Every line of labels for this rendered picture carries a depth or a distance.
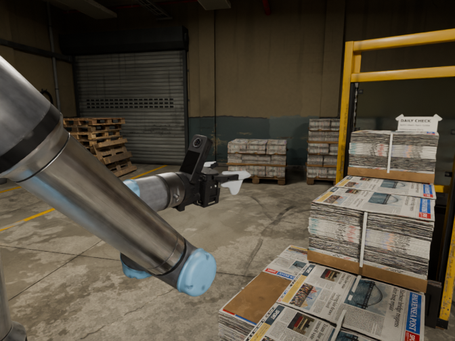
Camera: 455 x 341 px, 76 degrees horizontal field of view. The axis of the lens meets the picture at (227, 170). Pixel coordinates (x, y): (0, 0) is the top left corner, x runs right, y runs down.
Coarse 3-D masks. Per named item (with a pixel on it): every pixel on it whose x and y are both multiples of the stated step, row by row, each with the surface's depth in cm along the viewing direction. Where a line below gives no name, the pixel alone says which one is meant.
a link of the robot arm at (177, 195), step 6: (162, 174) 62; (168, 174) 62; (174, 174) 63; (168, 180) 60; (174, 180) 61; (180, 180) 62; (174, 186) 60; (180, 186) 61; (174, 192) 60; (180, 192) 61; (174, 198) 61; (180, 198) 62; (174, 204) 62
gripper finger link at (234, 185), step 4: (224, 172) 72; (228, 172) 73; (232, 172) 73; (236, 172) 73; (240, 172) 74; (244, 172) 75; (240, 176) 72; (244, 176) 74; (248, 176) 75; (232, 180) 73; (236, 180) 73; (240, 180) 74; (220, 184) 72; (224, 184) 72; (228, 184) 73; (232, 184) 73; (236, 184) 74; (240, 184) 74; (232, 188) 73; (236, 188) 74; (232, 192) 74; (236, 192) 74
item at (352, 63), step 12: (348, 48) 193; (348, 60) 194; (360, 60) 197; (348, 72) 195; (348, 84) 196; (348, 96) 197; (348, 108) 199; (348, 120) 201; (348, 132) 202; (348, 144) 204; (348, 156) 205; (336, 180) 211
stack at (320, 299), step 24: (312, 264) 109; (288, 288) 94; (312, 288) 94; (336, 288) 94; (360, 288) 94; (384, 288) 94; (408, 288) 94; (288, 312) 82; (312, 312) 83; (336, 312) 83; (360, 312) 83; (384, 312) 82; (408, 312) 82; (264, 336) 73; (288, 336) 73; (312, 336) 73; (336, 336) 73; (360, 336) 74; (384, 336) 74; (408, 336) 74
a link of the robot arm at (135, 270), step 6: (126, 258) 56; (126, 264) 56; (132, 264) 56; (138, 264) 54; (126, 270) 57; (132, 270) 56; (138, 270) 56; (144, 270) 53; (132, 276) 57; (138, 276) 57; (144, 276) 57
